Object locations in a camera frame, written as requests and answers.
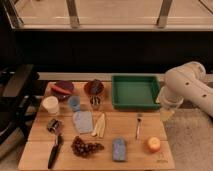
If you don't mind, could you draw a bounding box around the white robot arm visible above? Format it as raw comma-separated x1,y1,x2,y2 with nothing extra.
157,61,213,121

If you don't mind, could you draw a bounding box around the orange carrot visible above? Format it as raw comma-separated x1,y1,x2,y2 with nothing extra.
51,85,71,95

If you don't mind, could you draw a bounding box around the peeled banana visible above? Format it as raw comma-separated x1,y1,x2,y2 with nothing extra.
91,114,105,138

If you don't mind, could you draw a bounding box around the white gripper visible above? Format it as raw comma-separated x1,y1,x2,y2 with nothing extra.
156,86,183,122

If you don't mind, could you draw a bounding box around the blue small cup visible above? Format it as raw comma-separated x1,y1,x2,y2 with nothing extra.
68,96,80,112

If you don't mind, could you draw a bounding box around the wooden board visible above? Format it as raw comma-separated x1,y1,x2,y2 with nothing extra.
18,82,175,171

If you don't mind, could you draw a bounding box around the light blue cloth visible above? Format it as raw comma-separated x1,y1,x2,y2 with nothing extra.
73,111,93,134

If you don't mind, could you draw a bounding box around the white paper cup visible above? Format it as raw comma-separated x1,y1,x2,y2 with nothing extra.
42,96,59,114

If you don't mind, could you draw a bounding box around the bunch of dark grapes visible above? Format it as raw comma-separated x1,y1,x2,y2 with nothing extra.
71,136,104,158

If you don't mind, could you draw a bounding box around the blue sponge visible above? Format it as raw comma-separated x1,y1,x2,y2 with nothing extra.
112,138,126,162

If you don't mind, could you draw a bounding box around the orange apple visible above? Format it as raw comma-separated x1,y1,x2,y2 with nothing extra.
147,137,161,152

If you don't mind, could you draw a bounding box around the green plastic tray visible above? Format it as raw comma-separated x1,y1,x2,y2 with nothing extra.
111,75,160,110

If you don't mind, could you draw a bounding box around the metal fork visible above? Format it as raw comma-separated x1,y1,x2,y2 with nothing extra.
135,113,143,140

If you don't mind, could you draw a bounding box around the black chair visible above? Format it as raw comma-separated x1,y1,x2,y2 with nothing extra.
0,64,39,145

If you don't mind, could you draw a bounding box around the dark red bowl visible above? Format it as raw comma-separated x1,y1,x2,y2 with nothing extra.
84,79,104,95

